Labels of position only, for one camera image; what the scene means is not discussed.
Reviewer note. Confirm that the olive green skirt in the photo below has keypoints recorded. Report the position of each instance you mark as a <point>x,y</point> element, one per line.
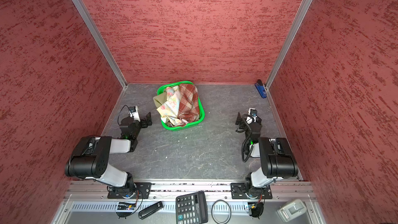
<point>160,99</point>

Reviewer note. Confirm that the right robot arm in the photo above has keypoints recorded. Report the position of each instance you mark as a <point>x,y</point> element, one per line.
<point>277,161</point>

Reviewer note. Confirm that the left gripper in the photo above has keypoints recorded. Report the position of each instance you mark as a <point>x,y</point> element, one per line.
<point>144,121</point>

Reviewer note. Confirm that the blue clamp tool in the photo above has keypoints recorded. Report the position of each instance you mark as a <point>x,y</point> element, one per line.
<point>261,88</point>

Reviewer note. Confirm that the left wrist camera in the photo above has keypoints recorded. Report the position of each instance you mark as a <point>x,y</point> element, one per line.
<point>133,113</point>

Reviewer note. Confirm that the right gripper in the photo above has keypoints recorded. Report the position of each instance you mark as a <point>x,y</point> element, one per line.
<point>243,123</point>

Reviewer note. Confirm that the red plaid skirt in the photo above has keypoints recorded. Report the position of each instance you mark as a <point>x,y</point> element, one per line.
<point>189,110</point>

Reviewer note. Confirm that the floral pastel skirt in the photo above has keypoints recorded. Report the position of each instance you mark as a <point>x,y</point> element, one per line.
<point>169,110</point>

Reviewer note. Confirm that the right aluminium corner post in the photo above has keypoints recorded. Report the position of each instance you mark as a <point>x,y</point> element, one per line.
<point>297,21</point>

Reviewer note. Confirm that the black calculator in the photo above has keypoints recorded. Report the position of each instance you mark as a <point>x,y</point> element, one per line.
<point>191,208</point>

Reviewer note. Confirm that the aluminium front rail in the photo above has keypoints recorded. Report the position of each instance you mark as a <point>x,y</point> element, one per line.
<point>170,189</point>

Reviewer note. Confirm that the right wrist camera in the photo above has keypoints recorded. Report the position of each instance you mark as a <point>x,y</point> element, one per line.
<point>253,116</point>

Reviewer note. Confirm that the left aluminium corner post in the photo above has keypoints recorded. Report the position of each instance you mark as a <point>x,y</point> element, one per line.
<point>84,13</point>

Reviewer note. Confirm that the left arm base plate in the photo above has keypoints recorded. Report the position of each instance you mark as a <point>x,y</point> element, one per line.
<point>139,190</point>

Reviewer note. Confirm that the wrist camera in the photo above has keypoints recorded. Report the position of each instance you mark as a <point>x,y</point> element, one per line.
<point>133,113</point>
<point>253,116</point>

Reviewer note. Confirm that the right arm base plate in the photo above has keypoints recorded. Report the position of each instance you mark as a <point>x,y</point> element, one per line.
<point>241,191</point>

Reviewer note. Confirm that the black remote stick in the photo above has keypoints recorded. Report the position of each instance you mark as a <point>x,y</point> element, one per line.
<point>148,211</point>

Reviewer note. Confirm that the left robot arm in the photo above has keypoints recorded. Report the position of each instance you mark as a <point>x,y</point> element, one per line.
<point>90,160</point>

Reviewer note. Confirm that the aluminium corner post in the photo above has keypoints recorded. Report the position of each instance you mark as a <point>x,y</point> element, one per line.
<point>297,21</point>
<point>84,13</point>

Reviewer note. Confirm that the grey white box device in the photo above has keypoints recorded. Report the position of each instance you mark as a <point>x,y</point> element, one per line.
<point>292,210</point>

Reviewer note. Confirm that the green plastic basket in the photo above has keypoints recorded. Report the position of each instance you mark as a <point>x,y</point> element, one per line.
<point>202,112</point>

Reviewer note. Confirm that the left circuit board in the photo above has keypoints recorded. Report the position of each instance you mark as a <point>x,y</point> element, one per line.
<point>123,209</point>

